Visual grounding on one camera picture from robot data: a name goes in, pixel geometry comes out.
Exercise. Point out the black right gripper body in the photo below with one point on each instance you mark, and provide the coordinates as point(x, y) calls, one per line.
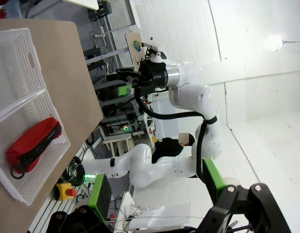
point(153, 76)

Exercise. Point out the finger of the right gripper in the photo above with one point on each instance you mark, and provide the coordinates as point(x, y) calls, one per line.
point(111, 77)
point(123, 91)

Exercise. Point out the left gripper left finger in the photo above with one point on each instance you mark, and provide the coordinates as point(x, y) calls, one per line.
point(101, 196)

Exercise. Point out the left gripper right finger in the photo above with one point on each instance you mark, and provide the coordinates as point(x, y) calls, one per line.
point(237, 211)

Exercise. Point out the red CAMPUS pencil case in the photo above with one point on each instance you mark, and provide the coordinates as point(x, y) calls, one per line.
point(31, 140)

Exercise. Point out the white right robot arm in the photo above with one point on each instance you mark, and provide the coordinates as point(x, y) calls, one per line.
point(200, 97)

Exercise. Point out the metal equipment rack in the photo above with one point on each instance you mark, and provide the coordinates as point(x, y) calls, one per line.
point(115, 109)

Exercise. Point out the wooden board with coloured parts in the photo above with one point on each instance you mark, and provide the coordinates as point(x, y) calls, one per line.
point(132, 55)

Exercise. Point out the yellow emergency stop box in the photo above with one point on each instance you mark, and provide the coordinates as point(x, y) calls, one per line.
point(63, 191)

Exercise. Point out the white power strip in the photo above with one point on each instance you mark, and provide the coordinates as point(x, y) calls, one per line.
point(99, 35)

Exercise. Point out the light wooden stool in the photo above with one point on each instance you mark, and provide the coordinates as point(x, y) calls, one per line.
point(118, 139)

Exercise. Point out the grey aluminium mounting platform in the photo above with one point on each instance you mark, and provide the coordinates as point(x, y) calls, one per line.
point(50, 216)

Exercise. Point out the white plastic sheet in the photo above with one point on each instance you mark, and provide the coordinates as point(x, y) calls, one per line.
point(159, 216)

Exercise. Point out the white perforated plastic basket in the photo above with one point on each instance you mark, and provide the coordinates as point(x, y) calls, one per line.
point(43, 165)
point(19, 60)

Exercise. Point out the black clamp device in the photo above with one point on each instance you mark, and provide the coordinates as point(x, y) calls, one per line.
point(101, 11)

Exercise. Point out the operator in black clothes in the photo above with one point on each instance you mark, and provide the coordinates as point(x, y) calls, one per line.
point(169, 148)

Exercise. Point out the round ceiling lamp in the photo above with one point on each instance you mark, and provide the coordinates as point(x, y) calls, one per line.
point(273, 42)

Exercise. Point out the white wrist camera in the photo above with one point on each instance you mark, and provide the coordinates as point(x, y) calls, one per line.
point(157, 58)

